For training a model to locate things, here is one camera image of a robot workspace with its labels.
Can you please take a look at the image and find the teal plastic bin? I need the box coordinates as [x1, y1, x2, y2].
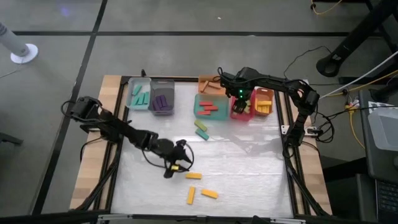
[193, 93, 230, 121]

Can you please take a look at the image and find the black table frame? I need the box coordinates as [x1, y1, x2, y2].
[70, 74, 333, 224]

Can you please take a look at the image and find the white pedestal stand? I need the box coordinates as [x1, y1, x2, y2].
[0, 21, 40, 65]

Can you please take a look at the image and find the black keyboard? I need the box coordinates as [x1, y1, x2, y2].
[375, 179, 398, 215]

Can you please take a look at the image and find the clear plastic bin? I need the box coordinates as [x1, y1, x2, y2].
[126, 77, 152, 111]

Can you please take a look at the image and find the orange plastic bin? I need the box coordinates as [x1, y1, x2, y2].
[253, 86, 275, 117]
[198, 74, 226, 96]

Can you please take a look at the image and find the silver metal bracket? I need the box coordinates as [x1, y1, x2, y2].
[280, 124, 315, 136]

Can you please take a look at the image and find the grey plastic box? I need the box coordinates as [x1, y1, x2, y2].
[368, 107, 398, 152]

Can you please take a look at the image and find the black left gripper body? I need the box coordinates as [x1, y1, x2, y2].
[155, 139, 187, 167]

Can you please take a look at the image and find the white plastic table sheet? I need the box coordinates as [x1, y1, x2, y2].
[110, 82, 295, 218]

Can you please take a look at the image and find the pink plastic bin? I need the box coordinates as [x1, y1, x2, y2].
[229, 95, 256, 122]

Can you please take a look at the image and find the black stand base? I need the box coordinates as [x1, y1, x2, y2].
[315, 0, 398, 78]

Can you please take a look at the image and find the black equipment desk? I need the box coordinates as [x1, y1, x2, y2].
[359, 90, 398, 224]

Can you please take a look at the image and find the white cable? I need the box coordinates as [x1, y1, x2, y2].
[320, 50, 398, 100]

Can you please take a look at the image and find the black cable bundle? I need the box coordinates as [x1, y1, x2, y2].
[313, 105, 335, 144]

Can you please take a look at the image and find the yellow cable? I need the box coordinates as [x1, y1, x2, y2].
[344, 70, 398, 150]
[310, 0, 343, 16]

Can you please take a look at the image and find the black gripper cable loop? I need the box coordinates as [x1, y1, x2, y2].
[141, 141, 195, 172]

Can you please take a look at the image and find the grey translucent plastic bin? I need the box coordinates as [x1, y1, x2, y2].
[149, 79, 175, 116]

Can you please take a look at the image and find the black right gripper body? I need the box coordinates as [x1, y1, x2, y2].
[228, 82, 251, 103]

